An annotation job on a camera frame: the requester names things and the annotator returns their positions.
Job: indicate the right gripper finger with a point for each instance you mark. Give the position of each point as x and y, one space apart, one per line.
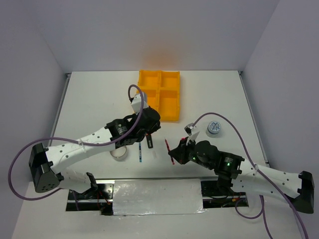
177 155
185 147

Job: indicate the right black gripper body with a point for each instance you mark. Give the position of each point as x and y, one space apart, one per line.
191 155

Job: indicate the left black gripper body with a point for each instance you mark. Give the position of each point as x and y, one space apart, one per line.
141 136

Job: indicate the blue gel pen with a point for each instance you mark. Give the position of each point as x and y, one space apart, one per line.
140 152

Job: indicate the red pen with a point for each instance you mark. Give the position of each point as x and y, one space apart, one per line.
168 149

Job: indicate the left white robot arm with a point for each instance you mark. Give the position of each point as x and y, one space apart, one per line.
49 166

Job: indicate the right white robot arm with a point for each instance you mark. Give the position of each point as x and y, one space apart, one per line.
236 174

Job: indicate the orange cap black highlighter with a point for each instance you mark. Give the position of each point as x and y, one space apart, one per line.
150 144

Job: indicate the right blue putty jar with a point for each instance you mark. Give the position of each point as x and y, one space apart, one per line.
213 128

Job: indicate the clear tape roll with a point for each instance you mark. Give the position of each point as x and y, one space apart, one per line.
119 154

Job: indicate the yellow four-compartment organizer tray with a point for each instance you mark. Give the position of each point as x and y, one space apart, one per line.
163 92

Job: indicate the silver foil covered panel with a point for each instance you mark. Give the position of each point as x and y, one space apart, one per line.
157 197

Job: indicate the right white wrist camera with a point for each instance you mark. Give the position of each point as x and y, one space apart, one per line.
192 132

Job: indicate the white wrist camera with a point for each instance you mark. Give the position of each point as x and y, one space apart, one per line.
192 132
137 101

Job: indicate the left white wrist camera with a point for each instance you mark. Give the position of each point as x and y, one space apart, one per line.
137 101

